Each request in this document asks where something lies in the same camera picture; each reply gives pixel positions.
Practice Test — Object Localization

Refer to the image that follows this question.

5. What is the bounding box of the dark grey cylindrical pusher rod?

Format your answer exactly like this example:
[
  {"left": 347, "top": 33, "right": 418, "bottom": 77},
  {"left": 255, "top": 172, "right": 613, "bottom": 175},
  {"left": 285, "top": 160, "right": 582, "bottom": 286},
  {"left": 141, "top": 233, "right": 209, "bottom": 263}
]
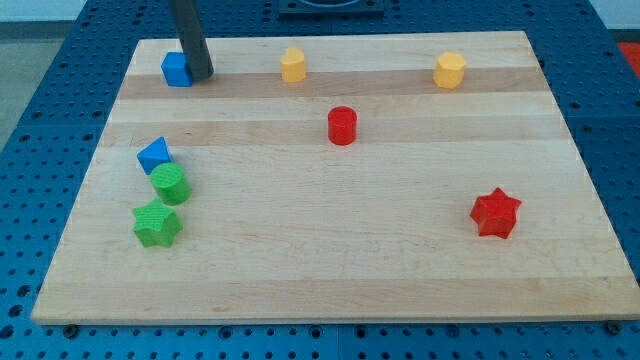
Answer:
[{"left": 168, "top": 0, "right": 214, "bottom": 81}]

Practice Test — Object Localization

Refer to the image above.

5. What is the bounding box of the yellow heart block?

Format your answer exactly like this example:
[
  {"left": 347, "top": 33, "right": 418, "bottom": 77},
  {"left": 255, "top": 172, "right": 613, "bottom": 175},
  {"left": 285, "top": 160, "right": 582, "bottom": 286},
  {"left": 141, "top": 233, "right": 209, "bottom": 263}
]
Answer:
[{"left": 280, "top": 47, "right": 306, "bottom": 83}]

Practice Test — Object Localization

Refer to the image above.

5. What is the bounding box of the blue cube block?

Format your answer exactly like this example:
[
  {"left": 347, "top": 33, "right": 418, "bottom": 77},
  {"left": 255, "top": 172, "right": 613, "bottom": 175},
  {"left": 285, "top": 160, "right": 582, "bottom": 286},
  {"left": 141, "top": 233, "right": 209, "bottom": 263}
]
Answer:
[{"left": 161, "top": 52, "right": 193, "bottom": 87}]

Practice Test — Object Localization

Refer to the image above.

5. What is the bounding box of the blue triangle block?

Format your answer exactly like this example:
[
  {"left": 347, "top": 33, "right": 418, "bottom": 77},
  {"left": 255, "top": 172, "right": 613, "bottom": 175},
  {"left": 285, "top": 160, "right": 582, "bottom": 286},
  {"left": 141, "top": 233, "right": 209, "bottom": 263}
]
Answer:
[{"left": 137, "top": 137, "right": 173, "bottom": 175}]

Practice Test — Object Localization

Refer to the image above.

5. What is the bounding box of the green cylinder block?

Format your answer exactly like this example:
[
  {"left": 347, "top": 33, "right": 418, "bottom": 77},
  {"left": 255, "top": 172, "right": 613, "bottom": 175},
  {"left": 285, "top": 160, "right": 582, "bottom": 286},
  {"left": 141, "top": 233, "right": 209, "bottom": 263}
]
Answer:
[{"left": 150, "top": 162, "right": 192, "bottom": 206}]

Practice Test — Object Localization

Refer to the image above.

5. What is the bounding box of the red cylinder block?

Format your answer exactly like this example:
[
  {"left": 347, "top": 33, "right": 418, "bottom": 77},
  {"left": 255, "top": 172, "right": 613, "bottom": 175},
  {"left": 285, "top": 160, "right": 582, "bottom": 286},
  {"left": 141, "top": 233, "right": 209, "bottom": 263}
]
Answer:
[{"left": 327, "top": 106, "right": 357, "bottom": 146}]

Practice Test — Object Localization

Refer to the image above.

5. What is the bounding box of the green star block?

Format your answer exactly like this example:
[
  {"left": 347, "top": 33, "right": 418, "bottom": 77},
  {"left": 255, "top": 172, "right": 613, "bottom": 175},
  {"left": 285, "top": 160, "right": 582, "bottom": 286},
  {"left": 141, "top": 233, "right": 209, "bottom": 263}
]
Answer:
[{"left": 132, "top": 198, "right": 183, "bottom": 248}]

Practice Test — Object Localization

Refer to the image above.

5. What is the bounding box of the light wooden board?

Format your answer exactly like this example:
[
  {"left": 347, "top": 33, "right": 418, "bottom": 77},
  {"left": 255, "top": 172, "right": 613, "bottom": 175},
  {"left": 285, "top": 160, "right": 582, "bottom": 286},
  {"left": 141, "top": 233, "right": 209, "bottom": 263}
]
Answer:
[{"left": 31, "top": 31, "right": 639, "bottom": 325}]

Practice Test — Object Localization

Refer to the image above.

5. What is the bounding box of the yellow hexagon block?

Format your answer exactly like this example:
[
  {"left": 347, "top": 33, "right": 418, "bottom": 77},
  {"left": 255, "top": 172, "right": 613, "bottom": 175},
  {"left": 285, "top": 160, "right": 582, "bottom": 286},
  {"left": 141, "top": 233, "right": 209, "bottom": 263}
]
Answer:
[{"left": 433, "top": 52, "right": 467, "bottom": 89}]

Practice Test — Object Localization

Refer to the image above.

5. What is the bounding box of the red star block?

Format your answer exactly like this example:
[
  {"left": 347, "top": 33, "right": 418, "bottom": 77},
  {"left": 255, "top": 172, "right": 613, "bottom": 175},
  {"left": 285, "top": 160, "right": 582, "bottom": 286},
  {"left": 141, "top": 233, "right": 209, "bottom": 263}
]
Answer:
[{"left": 470, "top": 187, "right": 522, "bottom": 239}]

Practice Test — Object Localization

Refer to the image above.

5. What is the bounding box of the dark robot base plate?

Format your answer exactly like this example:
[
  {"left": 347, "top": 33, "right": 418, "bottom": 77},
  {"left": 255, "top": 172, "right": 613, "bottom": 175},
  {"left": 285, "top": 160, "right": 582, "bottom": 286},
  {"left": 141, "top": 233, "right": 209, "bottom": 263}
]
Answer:
[{"left": 275, "top": 0, "right": 385, "bottom": 18}]

